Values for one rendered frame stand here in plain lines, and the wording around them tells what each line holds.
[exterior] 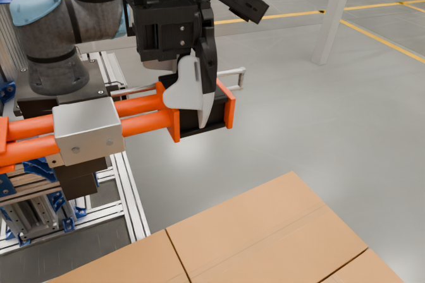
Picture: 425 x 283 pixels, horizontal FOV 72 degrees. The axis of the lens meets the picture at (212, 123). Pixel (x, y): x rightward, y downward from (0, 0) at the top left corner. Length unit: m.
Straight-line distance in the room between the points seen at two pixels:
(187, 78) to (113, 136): 0.11
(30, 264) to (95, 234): 0.27
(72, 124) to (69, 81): 0.50
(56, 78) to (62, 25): 0.14
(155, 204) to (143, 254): 0.80
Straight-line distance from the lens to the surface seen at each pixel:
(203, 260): 1.05
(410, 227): 2.16
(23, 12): 0.81
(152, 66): 0.41
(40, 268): 1.54
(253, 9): 0.36
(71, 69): 0.86
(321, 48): 3.48
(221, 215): 1.14
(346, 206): 2.05
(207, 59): 0.31
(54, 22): 0.81
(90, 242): 1.53
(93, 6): 0.81
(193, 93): 0.34
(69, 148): 0.36
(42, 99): 0.42
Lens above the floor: 1.49
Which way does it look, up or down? 39 degrees down
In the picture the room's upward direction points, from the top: 4 degrees clockwise
